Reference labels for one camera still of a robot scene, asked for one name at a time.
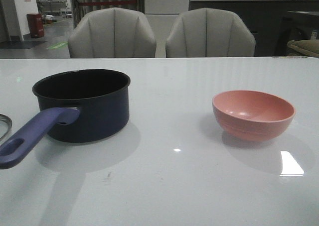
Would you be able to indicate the dark kitchen counter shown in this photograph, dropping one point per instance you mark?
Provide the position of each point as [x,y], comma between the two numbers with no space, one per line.
[267,20]

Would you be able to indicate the white cabinet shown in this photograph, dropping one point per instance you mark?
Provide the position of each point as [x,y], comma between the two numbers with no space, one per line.
[161,15]

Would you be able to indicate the red trash bin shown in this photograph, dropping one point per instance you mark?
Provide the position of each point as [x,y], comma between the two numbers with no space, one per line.
[35,25]

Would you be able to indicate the beige chair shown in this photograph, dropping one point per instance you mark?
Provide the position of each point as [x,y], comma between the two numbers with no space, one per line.
[209,32]
[113,33]

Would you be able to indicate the dark blue saucepan purple handle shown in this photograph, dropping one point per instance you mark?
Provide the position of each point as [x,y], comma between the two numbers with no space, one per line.
[75,107]

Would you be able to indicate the red barrier tape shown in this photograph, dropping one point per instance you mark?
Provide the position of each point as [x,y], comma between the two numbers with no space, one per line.
[104,3]

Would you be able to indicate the left beige chair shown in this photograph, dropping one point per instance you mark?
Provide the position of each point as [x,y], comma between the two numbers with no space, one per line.
[113,33]

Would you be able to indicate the dark side table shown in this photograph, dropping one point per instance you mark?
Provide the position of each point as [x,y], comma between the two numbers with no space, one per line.
[296,25]

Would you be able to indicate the glass lid blue knob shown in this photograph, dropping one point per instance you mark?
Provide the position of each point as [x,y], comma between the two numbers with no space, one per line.
[5,126]

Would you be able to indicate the right beige chair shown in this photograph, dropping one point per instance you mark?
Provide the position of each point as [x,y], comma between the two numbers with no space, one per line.
[209,32]

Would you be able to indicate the beige sofa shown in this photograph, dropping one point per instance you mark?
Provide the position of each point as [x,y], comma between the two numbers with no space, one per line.
[309,48]

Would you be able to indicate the pink bowl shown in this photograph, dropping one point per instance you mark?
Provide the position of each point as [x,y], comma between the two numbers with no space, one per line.
[252,115]

